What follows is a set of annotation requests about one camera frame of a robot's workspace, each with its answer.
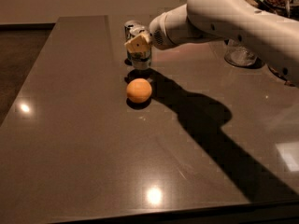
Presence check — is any black wire basket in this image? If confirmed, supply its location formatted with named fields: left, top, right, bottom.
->
left=245, top=0, right=271, bottom=11

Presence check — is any green white 7up can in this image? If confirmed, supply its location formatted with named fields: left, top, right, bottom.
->
left=128, top=25, right=153, bottom=71

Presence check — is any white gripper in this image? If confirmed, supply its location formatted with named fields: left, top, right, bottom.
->
left=124, top=13, right=175, bottom=53

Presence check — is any blue silver redbull can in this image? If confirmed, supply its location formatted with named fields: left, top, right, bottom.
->
left=123, top=20, right=142, bottom=63

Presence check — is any wire mesh cup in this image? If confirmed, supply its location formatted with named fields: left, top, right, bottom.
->
left=224, top=39, right=257, bottom=67

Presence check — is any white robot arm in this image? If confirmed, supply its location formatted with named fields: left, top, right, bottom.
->
left=125, top=0, right=299, bottom=85

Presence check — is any orange fruit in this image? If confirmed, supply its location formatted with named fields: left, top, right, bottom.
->
left=126, top=78, right=152, bottom=104

